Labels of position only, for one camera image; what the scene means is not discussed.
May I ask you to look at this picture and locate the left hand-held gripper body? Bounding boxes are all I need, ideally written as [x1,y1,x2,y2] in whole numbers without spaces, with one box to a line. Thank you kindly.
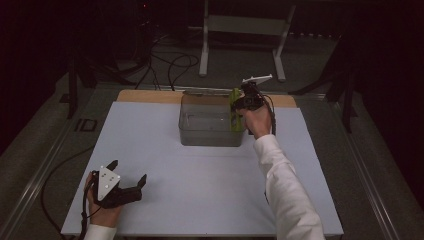
[91,165,144,210]

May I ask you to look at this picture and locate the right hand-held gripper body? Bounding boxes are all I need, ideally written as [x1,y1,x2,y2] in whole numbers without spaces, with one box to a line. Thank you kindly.
[233,73,274,113]

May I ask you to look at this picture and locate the green cartoon phone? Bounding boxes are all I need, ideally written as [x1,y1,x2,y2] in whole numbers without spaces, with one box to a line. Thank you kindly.
[228,87,246,133]

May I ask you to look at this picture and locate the clear plastic container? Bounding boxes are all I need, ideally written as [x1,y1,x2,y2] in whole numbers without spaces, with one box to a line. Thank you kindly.
[177,88,248,148]

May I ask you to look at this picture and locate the person's right hand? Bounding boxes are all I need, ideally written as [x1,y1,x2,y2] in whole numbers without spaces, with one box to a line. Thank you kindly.
[240,104,273,141]

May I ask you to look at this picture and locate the person's left hand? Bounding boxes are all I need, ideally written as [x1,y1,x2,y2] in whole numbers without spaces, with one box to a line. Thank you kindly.
[84,172,125,230]

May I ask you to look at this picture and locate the white table mat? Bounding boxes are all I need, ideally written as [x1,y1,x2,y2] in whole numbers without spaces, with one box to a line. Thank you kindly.
[61,101,345,238]

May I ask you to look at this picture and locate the white metal stand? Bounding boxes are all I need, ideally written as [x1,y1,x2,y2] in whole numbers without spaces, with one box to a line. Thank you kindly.
[198,0,297,83]

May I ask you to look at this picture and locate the black stand leg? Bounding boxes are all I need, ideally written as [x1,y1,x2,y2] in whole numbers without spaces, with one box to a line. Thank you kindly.
[59,56,81,120]
[324,63,359,134]

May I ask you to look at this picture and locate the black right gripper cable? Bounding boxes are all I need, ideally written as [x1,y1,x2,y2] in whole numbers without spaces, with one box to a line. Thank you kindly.
[260,93,278,136]

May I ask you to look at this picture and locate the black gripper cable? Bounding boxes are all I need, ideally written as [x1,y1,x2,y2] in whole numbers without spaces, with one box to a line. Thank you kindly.
[39,145,101,240]
[260,93,278,136]

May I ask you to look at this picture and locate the black square floor frame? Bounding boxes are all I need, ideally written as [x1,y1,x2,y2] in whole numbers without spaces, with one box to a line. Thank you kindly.
[73,117,99,133]

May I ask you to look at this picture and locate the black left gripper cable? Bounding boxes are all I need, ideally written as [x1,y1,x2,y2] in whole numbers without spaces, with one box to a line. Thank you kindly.
[39,145,101,240]

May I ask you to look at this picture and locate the black looped floor cable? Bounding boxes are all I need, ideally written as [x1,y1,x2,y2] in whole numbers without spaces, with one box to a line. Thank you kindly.
[166,53,200,92]

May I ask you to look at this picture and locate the metal floor rail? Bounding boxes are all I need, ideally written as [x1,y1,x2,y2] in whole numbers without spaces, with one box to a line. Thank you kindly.
[293,93,401,240]
[0,89,114,240]

